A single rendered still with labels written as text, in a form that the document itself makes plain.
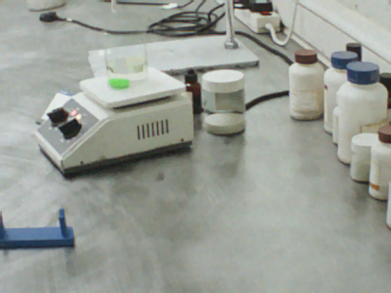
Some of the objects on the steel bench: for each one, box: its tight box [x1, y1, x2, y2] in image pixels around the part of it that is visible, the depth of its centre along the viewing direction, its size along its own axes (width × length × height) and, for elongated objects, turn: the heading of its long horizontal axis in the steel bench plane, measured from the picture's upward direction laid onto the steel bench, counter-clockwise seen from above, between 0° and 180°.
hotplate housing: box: [35, 92, 194, 174], centre depth 120 cm, size 22×13×8 cm, turn 126°
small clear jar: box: [350, 133, 379, 183], centre depth 106 cm, size 5×5×5 cm
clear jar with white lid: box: [202, 70, 246, 136], centre depth 125 cm, size 6×6×8 cm
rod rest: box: [0, 208, 74, 248], centre depth 93 cm, size 10×3×4 cm, turn 105°
